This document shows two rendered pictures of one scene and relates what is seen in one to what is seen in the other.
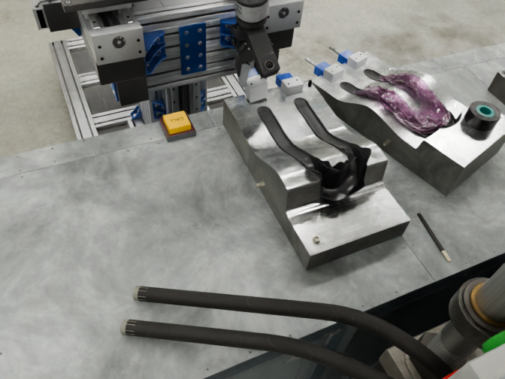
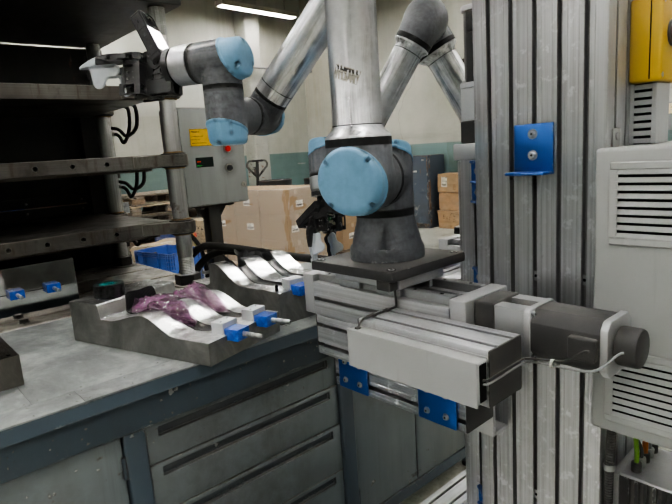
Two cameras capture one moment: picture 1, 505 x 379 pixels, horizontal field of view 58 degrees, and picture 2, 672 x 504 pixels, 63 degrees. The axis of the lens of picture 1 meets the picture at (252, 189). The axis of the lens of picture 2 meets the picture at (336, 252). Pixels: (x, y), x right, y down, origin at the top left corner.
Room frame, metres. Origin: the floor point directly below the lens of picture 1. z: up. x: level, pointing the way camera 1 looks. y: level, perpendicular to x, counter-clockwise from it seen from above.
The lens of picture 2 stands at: (2.51, -0.28, 1.25)
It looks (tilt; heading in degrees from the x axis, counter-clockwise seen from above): 10 degrees down; 167
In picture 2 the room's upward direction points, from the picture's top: 4 degrees counter-clockwise
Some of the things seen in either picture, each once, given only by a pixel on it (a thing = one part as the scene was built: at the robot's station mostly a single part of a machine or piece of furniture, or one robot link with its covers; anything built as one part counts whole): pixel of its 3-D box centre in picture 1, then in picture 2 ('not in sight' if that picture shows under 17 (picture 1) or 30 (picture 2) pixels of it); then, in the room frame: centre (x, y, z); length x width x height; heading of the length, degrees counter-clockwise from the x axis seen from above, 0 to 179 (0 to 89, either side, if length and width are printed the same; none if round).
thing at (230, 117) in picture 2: not in sight; (230, 116); (1.41, -0.22, 1.34); 0.11 x 0.08 x 0.11; 145
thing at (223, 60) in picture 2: not in sight; (220, 62); (1.43, -0.23, 1.43); 0.11 x 0.08 x 0.09; 55
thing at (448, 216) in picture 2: not in sight; (466, 200); (-5.00, 3.48, 0.42); 0.86 x 0.33 x 0.83; 33
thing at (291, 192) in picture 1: (309, 156); (266, 280); (0.80, -0.13, 0.87); 0.50 x 0.26 x 0.14; 28
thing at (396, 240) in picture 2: not in sight; (386, 231); (1.47, 0.06, 1.09); 0.15 x 0.15 x 0.10
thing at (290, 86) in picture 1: (283, 80); (303, 289); (1.07, -0.05, 0.89); 0.13 x 0.05 x 0.05; 28
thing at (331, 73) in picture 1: (321, 68); (268, 319); (1.19, -0.17, 0.86); 0.13 x 0.05 x 0.05; 46
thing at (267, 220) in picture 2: not in sight; (268, 228); (-3.52, 0.34, 0.47); 1.22 x 0.80 x 0.94; 37
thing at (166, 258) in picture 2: not in sight; (168, 259); (-3.05, -0.72, 0.32); 0.60 x 0.41 x 0.22; 39
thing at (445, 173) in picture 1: (404, 108); (173, 316); (1.05, -0.41, 0.86); 0.50 x 0.26 x 0.11; 46
